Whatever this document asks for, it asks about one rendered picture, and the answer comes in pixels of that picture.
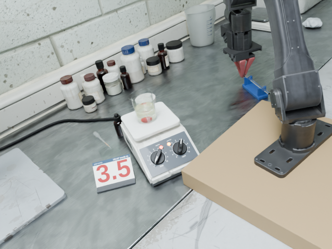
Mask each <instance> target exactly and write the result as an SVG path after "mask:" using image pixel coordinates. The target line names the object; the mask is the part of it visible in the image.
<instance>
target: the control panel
mask: <svg viewBox="0 0 332 249"><path fill-rule="evenodd" d="M180 139H182V140H183V143H185V144H186V146H187V151H186V153H185V154H183V155H178V154H176V153H174V151H173V146H174V144H175V143H176V142H179V140H180ZM168 142H170V143H171V145H169V146H168V145H167V143H168ZM160 146H163V148H162V149H161V150H162V153H163V154H164V156H165V160H164V162H163V163H162V164H160V165H156V164H154V163H152V161H151V154H152V153H153V152H155V151H158V149H160ZM139 151H140V153H141V156H142V158H143V160H144V162H145V164H146V166H147V168H148V170H149V173H150V175H151V176H152V177H155V176H157V175H160V174H162V173H164V172H166V171H169V170H171V169H173V168H175V167H178V166H180V165H182V164H184V163H187V162H189V161H191V160H193V159H194V158H196V157H197V156H198V154H197V152H196V151H195V149H194V147H193V145H192V143H191V142H190V140H189V138H188V136H187V135H186V133H185V131H183V132H180V133H178V134H175V135H173V136H171V137H168V138H166V139H163V140H161V141H158V142H156V143H154V144H151V145H149V146H146V147H144V148H141V149H139Z"/></svg>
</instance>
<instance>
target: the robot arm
mask: <svg viewBox="0 0 332 249"><path fill-rule="evenodd" d="M223 3H224V4H225V5H226V8H225V11H224V16H225V18H226V19H227V20H228V22H229V23H228V24H224V25H220V27H221V36H222V37H223V39H224V42H225V43H227V47H226V48H223V53H224V54H229V57H230V58H231V60H232V61H233V62H234V63H235V65H236V67H237V69H238V72H239V74H240V77H241V78H243V77H245V76H244V74H246V75H247V72H248V70H249V68H250V66H251V64H252V63H253V61H254V59H255V54H253V53H252V52H255V51H258V50H261V51H262V46H261V45H259V44H257V43H255V42H253V41H252V40H251V11H250V10H247V9H245V8H248V7H253V6H257V0H223ZM264 3H265V6H266V9H267V13H268V18H269V24H270V30H271V35H272V41H273V47H274V55H275V69H274V76H275V79H274V80H272V86H273V89H271V90H270V100H271V106H272V108H275V114H276V116H277V117H278V119H279V120H280V121H281V123H282V130H281V134H280V136H279V139H277V140H276V141H275V142H274V143H272V144H271V145H270V146H268V147H267V148H266V149H265V150H263V151H262V152H261V153H260V154H258V155H257V156H256V157H255V158H254V164H255V165H256V166H258V167H260V168H262V169H264V170H265V171H267V172H269V173H271V174H272V175H274V176H276V177H278V178H285V177H286V176H287V175H288V174H289V173H291V172H292V171H293V170H294V169H295V168H296V167H297V166H298V165H300V164H301V163H302V162H303V161H304V160H305V159H306V158H307V157H309V156H310V155H311V154H312V153H313V152H314V151H315V150H316V149H317V148H319V147H320V146H321V145H322V144H323V143H324V142H325V141H326V140H328V139H329V138H330V137H331V136H332V124H330V123H327V122H324V121H321V120H319V119H317V118H322V117H325V116H326V110H325V103H324V96H323V90H322V86H321V83H320V77H319V71H318V69H317V70H315V66H314V61H313V60H312V59H311V56H310V54H309V51H308V48H307V45H306V41H305V37H304V31H303V26H302V20H301V15H300V9H299V3H298V0H264ZM246 61H247V64H246ZM245 64H246V66H245Z"/></svg>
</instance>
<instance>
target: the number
mask: <svg viewBox="0 0 332 249"><path fill-rule="evenodd" d="M94 170H95V175H96V181H97V185H98V184H102V183H106V182H110V181H114V180H118V179H122V178H126V177H129V176H133V174H132V169H131V165H130V160H129V158H125V159H121V160H117V161H113V162H109V163H105V164H101V165H97V166H94Z"/></svg>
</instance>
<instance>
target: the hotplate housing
mask: <svg viewBox="0 0 332 249"><path fill-rule="evenodd" d="M120 126H121V129H122V132H123V135H124V139H125V141H126V143H127V144H128V146H129V148H130V150H131V151H132V153H133V155H134V156H135V158H136V160H137V161H138V163H139V165H140V167H141V168H142V170H143V172H144V173H145V175H146V177H147V178H148V180H149V182H150V184H152V186H153V187H154V186H156V185H158V184H160V183H162V182H165V181H167V180H169V179H171V178H173V177H176V176H178V175H180V174H182V173H181V170H182V169H183V168H184V167H186V166H187V165H188V164H189V163H190V162H191V161H192V160H191V161H189V162H187V163H184V164H182V165H180V166H178V167H175V168H173V169H171V170H169V171H166V172H164V173H162V174H160V175H157V176H155V177H152V176H151V175H150V173H149V170H148V168H147V166H146V164H145V162H144V160H143V158H142V156H141V153H140V151H139V149H141V148H144V147H146V146H149V145H151V144H154V143H156V142H158V141H161V140H163V139H166V138H168V137H171V136H173V135H175V134H178V133H180V132H183V131H185V133H186V135H187V136H188V138H189V140H190V142H191V143H192V145H193V147H194V149H195V151H196V152H197V154H198V155H199V154H200V153H199V152H198V150H197V148H196V146H195V145H194V143H193V141H192V139H191V138H190V136H189V134H188V132H187V130H186V129H185V127H184V126H183V125H182V124H181V123H180V124H179V125H177V126H175V127H172V128H170V129H167V130H165V131H162V132H160V133H157V134H155V135H152V136H150V137H147V138H145V139H142V140H140V141H134V140H133V138H132V137H131V135H130V134H129V132H128V130H127V129H126V127H125V125H124V124H123V122H121V124H120Z"/></svg>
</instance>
